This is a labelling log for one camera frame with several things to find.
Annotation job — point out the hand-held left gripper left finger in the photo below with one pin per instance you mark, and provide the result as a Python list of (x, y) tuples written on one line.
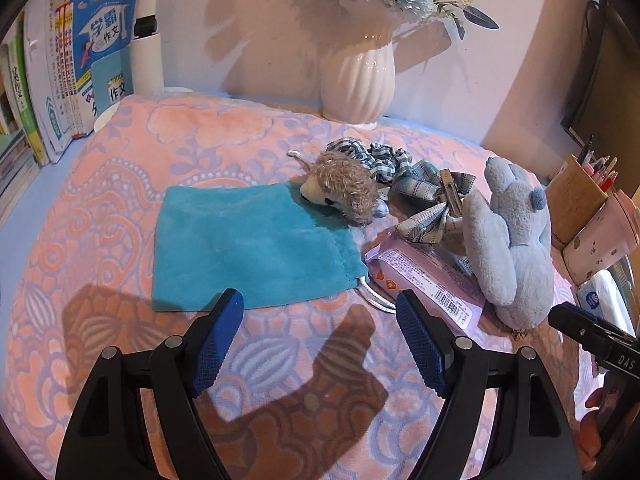
[(217, 340)]

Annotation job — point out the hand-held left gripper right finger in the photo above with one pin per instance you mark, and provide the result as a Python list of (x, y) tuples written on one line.
[(422, 345)]

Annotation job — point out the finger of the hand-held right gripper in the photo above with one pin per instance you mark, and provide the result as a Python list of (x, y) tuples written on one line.
[(580, 322)]

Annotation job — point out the person's right hand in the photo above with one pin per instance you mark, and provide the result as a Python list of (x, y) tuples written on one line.
[(592, 430)]

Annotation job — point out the white tissue pack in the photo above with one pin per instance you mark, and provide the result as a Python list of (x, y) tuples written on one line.
[(600, 295)]

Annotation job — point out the purple wipes packet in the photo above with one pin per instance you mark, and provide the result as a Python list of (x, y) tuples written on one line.
[(425, 280)]

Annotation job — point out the pink spotted cup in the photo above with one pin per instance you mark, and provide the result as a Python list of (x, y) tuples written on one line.
[(600, 245)]

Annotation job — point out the grey plush mouse toy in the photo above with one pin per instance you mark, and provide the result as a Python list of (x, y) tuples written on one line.
[(515, 250)]

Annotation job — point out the wooden pen holder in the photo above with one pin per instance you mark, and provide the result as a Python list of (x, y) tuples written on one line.
[(575, 200)]

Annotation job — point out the plaid hair bow clip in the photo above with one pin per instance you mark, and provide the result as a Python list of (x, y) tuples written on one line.
[(430, 200)]

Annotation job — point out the pink patterned blanket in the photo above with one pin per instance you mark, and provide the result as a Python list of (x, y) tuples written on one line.
[(100, 220)]

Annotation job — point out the brown hedgehog plush toy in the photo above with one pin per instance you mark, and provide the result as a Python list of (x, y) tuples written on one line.
[(345, 185)]

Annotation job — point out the white ribbed vase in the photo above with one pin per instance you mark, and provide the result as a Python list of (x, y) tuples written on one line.
[(357, 85)]

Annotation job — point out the light blue booklet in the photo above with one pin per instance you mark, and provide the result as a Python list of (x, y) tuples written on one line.
[(112, 85)]

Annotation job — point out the row of books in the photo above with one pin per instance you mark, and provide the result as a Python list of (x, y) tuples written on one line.
[(55, 85)]

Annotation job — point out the white desk lamp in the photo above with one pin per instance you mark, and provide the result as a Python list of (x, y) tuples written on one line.
[(145, 35)]

